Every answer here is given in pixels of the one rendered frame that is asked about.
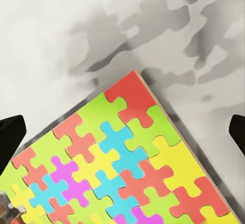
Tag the desk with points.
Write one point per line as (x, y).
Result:
(58, 55)

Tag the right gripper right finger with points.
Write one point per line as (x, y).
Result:
(237, 131)

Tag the jigsaw puzzle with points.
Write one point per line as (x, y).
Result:
(119, 159)

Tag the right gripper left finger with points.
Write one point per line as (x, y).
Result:
(12, 132)

